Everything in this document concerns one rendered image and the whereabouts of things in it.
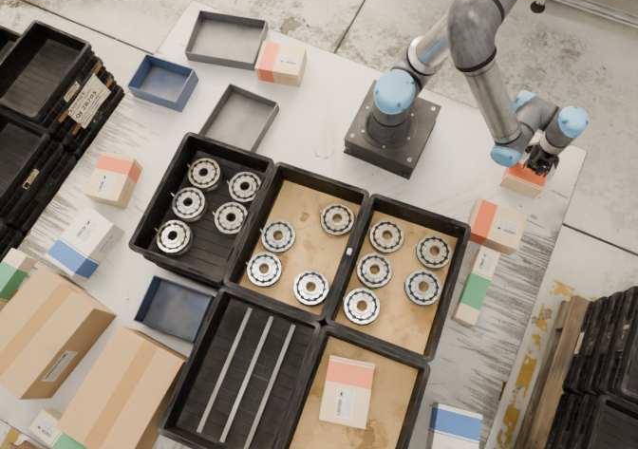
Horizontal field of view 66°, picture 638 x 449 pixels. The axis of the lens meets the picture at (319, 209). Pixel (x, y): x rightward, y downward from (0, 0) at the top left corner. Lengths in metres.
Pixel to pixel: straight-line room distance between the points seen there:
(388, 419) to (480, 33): 0.98
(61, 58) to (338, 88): 1.27
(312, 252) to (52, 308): 0.77
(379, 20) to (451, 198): 1.52
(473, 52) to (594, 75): 1.93
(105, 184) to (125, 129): 0.26
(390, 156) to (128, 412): 1.07
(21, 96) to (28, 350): 1.23
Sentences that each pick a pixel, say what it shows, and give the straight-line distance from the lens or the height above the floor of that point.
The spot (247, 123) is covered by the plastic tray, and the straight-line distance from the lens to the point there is 1.82.
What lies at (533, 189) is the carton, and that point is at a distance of 1.74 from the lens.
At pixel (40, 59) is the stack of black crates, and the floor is 0.49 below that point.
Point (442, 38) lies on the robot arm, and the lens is 1.39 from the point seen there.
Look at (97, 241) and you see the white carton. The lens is 1.71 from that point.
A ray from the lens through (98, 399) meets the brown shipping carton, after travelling 1.55.
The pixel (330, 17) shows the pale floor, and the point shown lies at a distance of 2.99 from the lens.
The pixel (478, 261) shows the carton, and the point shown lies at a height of 0.76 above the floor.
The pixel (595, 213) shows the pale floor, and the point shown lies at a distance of 2.69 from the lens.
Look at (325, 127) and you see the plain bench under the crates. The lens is 1.79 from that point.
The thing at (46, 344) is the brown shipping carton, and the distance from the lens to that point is 1.63.
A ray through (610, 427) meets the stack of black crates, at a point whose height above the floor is 0.38.
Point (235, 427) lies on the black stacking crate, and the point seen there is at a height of 0.83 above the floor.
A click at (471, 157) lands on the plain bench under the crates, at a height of 0.70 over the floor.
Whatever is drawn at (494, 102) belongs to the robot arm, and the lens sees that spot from 1.28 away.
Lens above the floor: 2.27
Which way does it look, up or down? 70 degrees down
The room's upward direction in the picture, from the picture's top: 7 degrees counter-clockwise
